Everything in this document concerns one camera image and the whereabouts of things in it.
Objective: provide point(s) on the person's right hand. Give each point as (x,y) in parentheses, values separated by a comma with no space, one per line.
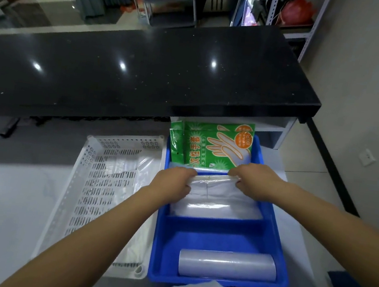
(260,183)

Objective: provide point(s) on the person's left hand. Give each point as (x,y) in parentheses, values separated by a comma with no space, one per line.
(171,187)

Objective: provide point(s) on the blue plastic tray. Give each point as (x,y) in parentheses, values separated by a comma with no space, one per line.
(220,233)

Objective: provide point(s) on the white perforated plastic basket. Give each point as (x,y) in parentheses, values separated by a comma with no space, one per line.
(125,138)

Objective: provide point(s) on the person's left forearm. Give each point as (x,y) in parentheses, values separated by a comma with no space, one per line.
(89,246)

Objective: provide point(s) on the person's right forearm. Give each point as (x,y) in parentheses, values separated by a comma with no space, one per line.
(336,230)

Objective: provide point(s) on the loose clear plastic bags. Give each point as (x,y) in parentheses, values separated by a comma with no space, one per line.
(138,176)

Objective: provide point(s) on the folded clear bags stack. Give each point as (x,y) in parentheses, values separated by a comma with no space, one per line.
(215,212)

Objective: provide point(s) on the white shelf unit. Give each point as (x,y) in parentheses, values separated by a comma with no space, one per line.
(276,131)

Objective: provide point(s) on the clear plastic film roll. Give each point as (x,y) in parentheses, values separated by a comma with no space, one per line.
(226,265)

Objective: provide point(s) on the black stone counter ledge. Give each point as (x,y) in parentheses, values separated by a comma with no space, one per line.
(150,69)

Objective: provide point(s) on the white metal rack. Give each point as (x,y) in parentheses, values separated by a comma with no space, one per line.
(297,35)

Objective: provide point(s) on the red plastic bag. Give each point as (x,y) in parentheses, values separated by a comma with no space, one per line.
(298,11)

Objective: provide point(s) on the black bag on rack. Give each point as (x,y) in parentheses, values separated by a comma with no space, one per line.
(270,4)

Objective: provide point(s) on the blue cloth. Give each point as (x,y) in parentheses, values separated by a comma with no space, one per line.
(241,4)

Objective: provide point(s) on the grey metal trolley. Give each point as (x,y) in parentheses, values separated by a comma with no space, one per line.
(171,0)

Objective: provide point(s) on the grey covered chair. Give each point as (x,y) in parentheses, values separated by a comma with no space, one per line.
(89,1)

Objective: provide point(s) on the white wall socket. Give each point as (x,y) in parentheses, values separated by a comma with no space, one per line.
(367,157)

